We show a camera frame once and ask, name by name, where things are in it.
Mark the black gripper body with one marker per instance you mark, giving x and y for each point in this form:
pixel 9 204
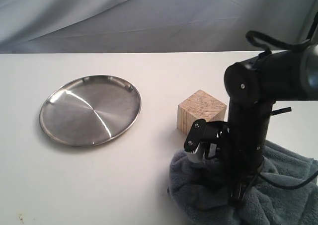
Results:
pixel 243 148

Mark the light wooden cube block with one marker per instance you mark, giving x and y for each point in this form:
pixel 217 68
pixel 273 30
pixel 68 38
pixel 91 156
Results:
pixel 199 105

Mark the grey fluffy towel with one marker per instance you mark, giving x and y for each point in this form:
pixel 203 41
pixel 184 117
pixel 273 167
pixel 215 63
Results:
pixel 200 191

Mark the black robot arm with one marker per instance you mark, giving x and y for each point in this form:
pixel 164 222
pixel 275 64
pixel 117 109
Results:
pixel 254 86

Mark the dark stand at right edge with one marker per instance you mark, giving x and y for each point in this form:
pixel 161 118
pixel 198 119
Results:
pixel 314 24

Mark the round stainless steel plate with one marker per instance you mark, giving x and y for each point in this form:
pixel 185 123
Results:
pixel 90 111

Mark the grey backdrop cloth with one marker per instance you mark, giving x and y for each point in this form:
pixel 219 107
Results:
pixel 131 26

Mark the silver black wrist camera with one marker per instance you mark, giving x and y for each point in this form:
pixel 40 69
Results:
pixel 205 139

